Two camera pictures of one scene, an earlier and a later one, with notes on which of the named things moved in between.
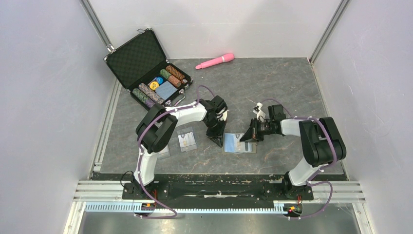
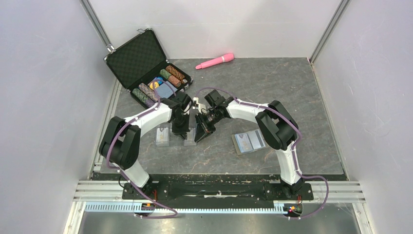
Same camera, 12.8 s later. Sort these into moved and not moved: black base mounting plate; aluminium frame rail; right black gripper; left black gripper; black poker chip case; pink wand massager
Moved: left black gripper; right black gripper
Not moved: black poker chip case; aluminium frame rail; pink wand massager; black base mounting plate
